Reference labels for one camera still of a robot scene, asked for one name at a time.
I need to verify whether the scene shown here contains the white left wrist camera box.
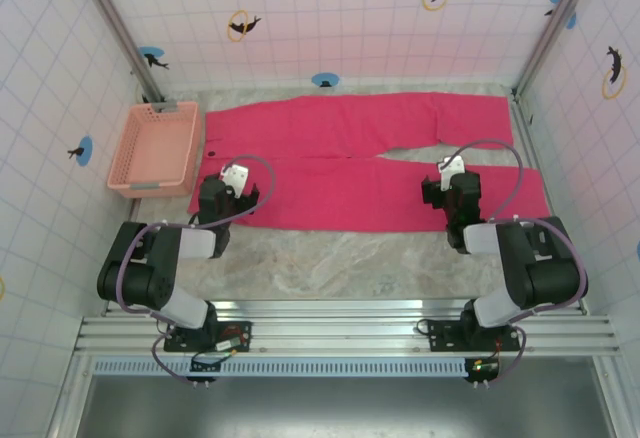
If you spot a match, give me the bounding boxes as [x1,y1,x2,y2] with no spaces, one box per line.
[221,162,251,198]

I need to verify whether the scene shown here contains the pink long pants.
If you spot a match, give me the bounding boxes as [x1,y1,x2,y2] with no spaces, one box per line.
[187,91,553,234]

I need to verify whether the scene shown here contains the aluminium corner post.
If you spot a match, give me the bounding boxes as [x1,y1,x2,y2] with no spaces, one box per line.
[73,0,167,105]
[513,0,602,98]

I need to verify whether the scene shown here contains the aluminium rail beam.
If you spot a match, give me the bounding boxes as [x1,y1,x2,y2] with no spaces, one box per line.
[73,299,624,358]

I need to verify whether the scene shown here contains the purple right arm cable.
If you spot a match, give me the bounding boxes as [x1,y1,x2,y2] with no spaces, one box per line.
[442,138,589,388]

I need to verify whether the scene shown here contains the grey metal panel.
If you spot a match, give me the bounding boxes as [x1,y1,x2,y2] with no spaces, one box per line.
[74,376,617,438]

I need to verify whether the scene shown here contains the blue circle shark sticker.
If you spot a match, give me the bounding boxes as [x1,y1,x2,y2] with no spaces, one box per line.
[137,45,171,71]

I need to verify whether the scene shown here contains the blue circle fish sticker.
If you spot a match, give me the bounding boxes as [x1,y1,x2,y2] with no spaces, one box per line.
[66,135,95,167]

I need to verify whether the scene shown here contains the small right circuit board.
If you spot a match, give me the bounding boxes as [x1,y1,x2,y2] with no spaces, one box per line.
[463,356,502,387]

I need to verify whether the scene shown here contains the small left circuit board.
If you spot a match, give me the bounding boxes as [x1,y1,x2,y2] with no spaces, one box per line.
[187,352,222,387]

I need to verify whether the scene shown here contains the upright dolphin ring sticker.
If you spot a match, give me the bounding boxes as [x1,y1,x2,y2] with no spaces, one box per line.
[600,44,628,101]

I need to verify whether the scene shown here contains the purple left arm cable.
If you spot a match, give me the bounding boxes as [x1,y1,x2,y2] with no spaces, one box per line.
[113,154,277,388]

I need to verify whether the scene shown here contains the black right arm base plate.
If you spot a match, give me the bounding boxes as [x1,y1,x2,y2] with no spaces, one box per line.
[426,317,522,354]

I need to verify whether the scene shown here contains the small dolphin ring sticker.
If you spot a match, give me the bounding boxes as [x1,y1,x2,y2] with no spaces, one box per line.
[227,8,263,44]

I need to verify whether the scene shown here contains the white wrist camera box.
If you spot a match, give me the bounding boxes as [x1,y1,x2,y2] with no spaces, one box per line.
[438,155,466,192]
[221,162,251,198]

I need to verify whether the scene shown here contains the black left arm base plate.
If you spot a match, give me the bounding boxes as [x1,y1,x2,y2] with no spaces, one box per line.
[163,317,254,355]

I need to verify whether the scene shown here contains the slotted grey cable duct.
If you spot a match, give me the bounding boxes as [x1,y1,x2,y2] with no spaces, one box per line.
[92,357,474,378]

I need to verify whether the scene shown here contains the small circuit board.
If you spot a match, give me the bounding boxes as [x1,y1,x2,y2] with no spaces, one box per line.
[463,356,502,387]
[187,352,222,387]

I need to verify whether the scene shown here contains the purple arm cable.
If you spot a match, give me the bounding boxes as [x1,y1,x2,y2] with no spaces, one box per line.
[113,154,277,388]
[442,138,589,388]

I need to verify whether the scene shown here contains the pink plastic basket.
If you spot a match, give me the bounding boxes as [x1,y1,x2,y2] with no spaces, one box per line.
[106,100,205,201]

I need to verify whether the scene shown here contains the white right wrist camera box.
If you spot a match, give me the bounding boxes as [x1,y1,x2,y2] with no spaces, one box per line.
[438,155,466,192]

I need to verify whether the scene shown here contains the aluminium side rail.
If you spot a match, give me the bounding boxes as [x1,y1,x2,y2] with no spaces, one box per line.
[508,91,589,315]

